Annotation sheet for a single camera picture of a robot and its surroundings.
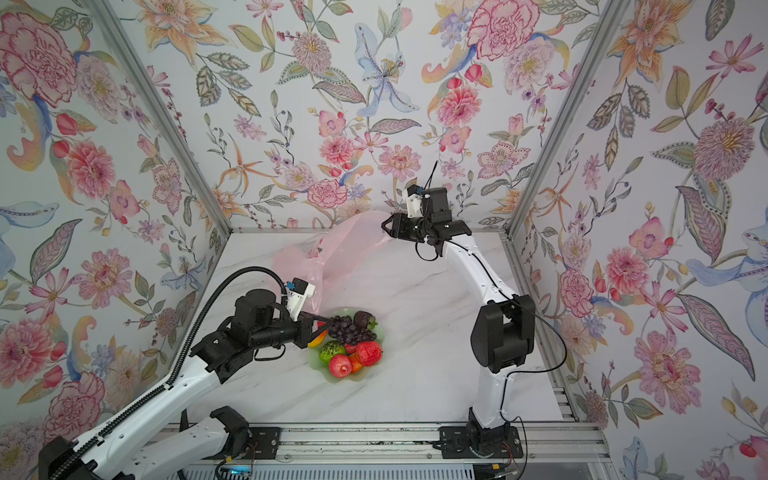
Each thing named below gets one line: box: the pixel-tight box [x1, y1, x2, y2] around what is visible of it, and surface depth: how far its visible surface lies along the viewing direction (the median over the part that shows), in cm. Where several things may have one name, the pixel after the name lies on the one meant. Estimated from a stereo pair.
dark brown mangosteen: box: [354, 311, 373, 329], surface depth 88 cm
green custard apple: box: [319, 341, 346, 364], surface depth 84 cm
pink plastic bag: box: [273, 210, 393, 311], surface depth 80 cm
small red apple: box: [329, 354, 352, 378], surface depth 80 cm
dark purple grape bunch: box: [328, 315, 377, 345], surface depth 86 cm
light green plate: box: [308, 307, 386, 384], surface depth 84 cm
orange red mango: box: [350, 353, 363, 373], surface depth 83 cm
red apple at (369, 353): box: [356, 340, 383, 367], surface depth 81 cm
